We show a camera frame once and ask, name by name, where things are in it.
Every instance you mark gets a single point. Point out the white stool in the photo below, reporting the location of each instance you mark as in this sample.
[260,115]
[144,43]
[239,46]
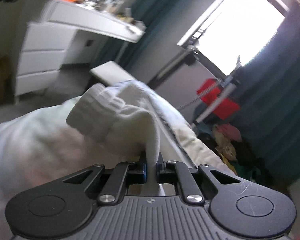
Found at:
[110,71]

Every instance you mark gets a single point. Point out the wide blue curtain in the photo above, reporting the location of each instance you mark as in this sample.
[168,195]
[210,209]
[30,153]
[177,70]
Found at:
[277,105]

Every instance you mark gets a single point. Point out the white zip sweatshirt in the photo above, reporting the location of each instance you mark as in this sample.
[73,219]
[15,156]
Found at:
[115,110]

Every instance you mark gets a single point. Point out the dark garment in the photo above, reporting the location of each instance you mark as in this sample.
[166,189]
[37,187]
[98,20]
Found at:
[250,155]

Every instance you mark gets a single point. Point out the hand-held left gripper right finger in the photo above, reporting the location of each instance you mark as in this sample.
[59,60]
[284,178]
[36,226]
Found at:
[158,171]

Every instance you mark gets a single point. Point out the green garment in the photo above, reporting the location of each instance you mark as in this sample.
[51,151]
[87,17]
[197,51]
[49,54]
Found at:
[247,171]

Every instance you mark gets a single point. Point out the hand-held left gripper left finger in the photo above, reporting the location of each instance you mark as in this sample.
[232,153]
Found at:
[144,172]

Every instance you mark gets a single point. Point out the dark framed window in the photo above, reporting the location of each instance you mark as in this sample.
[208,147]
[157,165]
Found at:
[240,30]

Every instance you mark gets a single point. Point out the white desk with drawers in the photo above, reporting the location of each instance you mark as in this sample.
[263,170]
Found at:
[45,55]

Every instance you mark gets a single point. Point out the row of cosmetic bottles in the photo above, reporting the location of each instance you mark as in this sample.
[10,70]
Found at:
[115,7]

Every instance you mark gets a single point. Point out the white panel heater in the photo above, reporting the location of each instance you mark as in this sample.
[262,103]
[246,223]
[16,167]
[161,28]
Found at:
[185,77]

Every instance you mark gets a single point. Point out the pink garment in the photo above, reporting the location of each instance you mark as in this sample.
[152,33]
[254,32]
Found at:
[230,131]

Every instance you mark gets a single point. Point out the yellow garment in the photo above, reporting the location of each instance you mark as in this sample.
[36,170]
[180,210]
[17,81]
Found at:
[225,150]

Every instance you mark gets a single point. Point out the narrow blue curtain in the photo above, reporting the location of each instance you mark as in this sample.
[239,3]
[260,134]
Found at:
[160,12]

